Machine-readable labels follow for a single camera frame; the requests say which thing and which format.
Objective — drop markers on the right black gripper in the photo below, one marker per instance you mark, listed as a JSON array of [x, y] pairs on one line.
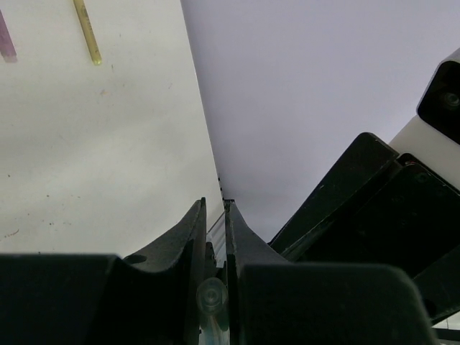
[[411, 222]]

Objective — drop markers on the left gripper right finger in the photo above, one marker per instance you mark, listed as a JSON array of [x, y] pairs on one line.
[[274, 301]]

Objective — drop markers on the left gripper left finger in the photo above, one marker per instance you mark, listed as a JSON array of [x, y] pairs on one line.
[[148, 297]]

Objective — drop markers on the blue pen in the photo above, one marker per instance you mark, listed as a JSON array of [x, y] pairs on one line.
[[212, 302]]

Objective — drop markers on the yellow pen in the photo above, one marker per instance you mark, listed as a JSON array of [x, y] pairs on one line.
[[87, 30]]

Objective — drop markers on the pink pen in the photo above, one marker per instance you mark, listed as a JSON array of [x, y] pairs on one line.
[[8, 51]]

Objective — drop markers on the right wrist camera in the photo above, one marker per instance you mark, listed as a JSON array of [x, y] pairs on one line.
[[432, 135]]

